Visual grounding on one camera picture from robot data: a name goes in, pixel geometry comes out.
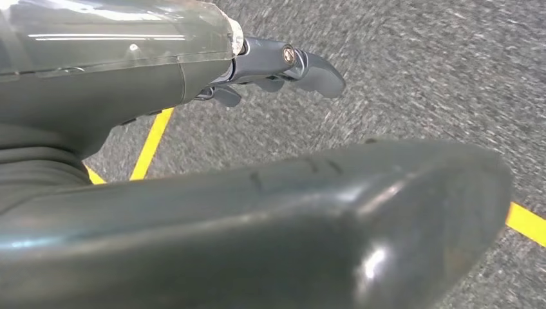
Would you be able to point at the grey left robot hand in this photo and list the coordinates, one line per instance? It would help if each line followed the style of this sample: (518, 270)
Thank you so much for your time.
(298, 221)

